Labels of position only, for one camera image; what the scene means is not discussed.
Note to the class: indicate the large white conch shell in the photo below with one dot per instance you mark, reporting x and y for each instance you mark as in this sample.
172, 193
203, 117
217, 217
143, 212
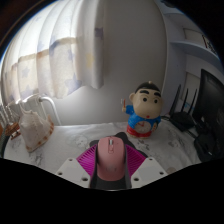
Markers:
35, 131

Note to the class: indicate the cartoon boy figurine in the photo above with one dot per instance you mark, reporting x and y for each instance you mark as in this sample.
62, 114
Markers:
145, 113

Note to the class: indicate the white printed tablecloth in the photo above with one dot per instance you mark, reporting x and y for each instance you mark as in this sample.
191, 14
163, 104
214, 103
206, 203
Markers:
73, 140

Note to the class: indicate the pink computer mouse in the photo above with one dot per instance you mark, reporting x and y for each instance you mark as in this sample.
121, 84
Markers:
111, 160

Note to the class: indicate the white wall shelf unit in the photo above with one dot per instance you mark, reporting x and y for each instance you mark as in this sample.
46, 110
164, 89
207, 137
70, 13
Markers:
196, 46

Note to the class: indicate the wooden model sailing ship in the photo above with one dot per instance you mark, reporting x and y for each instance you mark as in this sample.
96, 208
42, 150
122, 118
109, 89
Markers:
9, 128

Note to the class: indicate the white star-print curtain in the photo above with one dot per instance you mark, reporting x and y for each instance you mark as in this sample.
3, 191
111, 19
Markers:
50, 56

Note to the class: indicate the black monitor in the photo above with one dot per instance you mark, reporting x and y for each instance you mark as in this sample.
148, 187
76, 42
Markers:
211, 110

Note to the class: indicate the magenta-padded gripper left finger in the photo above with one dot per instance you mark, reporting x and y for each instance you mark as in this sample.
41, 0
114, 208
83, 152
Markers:
86, 161

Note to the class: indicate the black router with antennas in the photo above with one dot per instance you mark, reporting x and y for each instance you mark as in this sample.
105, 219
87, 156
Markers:
182, 120

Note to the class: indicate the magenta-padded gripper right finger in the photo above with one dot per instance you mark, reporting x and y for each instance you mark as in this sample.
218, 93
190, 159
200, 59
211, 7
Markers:
136, 161

